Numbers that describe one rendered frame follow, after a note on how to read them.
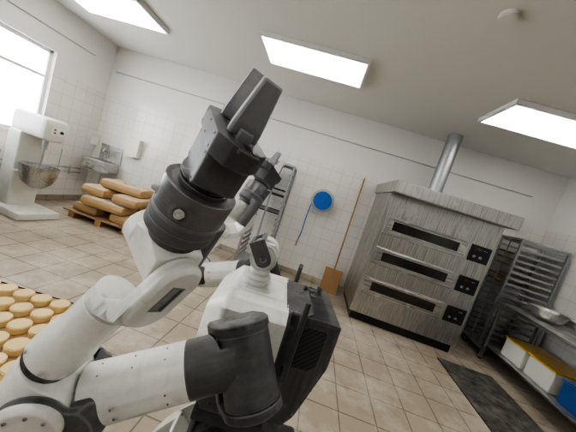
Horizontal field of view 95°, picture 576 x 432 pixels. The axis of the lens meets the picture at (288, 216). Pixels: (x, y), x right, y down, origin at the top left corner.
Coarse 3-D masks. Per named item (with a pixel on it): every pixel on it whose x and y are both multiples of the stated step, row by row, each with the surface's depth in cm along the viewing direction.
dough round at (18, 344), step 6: (6, 342) 64; (12, 342) 64; (18, 342) 65; (24, 342) 65; (6, 348) 63; (12, 348) 63; (18, 348) 63; (24, 348) 64; (12, 354) 63; (18, 354) 63
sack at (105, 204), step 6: (84, 198) 406; (90, 198) 406; (96, 198) 410; (102, 198) 420; (108, 198) 432; (90, 204) 406; (96, 204) 405; (102, 204) 405; (108, 204) 406; (114, 204) 409; (108, 210) 406; (114, 210) 404; (120, 210) 405; (126, 210) 414; (132, 210) 428
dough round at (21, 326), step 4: (16, 320) 71; (20, 320) 72; (24, 320) 72; (28, 320) 73; (8, 324) 69; (12, 324) 70; (16, 324) 70; (20, 324) 70; (24, 324) 71; (28, 324) 71; (32, 324) 72; (8, 328) 68; (12, 328) 68; (16, 328) 69; (20, 328) 69; (24, 328) 70; (28, 328) 71; (8, 332) 68; (12, 332) 68; (16, 332) 69; (20, 332) 69; (24, 332) 70
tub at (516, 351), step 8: (504, 344) 360; (512, 344) 348; (520, 344) 342; (528, 344) 353; (504, 352) 355; (512, 352) 343; (520, 352) 331; (528, 352) 324; (536, 352) 327; (544, 352) 339; (512, 360) 340; (520, 360) 328; (552, 360) 320; (520, 368) 327
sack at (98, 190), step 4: (84, 184) 417; (88, 184) 418; (92, 184) 423; (96, 184) 432; (84, 188) 415; (88, 188) 415; (92, 188) 415; (96, 188) 415; (100, 188) 418; (104, 188) 426; (88, 192) 416; (92, 192) 415; (96, 192) 413; (100, 192) 413; (104, 192) 415; (108, 192) 422; (112, 192) 431; (116, 192) 438; (100, 196) 415; (104, 196) 417; (108, 196) 424
